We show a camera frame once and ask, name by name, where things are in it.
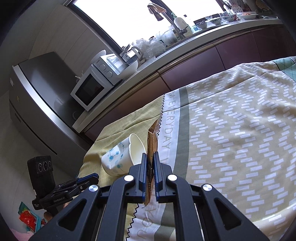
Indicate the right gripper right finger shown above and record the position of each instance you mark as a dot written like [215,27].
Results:
[201,212]

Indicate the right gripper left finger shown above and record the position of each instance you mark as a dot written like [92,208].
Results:
[98,213]

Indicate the paper cup with blue dots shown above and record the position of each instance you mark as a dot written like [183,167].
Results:
[127,153]

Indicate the brown snack bag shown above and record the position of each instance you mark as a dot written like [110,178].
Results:
[152,146]

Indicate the pink sleeve forearm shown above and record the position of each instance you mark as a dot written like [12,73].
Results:
[21,236]

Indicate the kitchen counter with cabinets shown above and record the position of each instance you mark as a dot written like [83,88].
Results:
[193,59]

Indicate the kitchen faucet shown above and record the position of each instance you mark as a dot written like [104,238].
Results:
[160,13]

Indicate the person's left hand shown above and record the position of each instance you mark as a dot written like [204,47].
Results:
[48,216]

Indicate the yellow patterned tablecloth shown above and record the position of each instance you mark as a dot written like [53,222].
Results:
[234,130]

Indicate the silver refrigerator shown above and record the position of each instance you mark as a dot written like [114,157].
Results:
[43,110]

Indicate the white microwave oven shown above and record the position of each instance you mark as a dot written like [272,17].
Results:
[98,80]

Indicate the white bowl on counter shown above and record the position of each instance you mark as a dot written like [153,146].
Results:
[128,71]

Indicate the white bowl on microwave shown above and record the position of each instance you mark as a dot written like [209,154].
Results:
[96,57]

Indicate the glass electric kettle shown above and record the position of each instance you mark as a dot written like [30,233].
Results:
[131,54]

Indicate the white soap bottle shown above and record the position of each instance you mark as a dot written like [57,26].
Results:
[183,26]

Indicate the window frame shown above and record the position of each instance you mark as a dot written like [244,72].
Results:
[111,44]

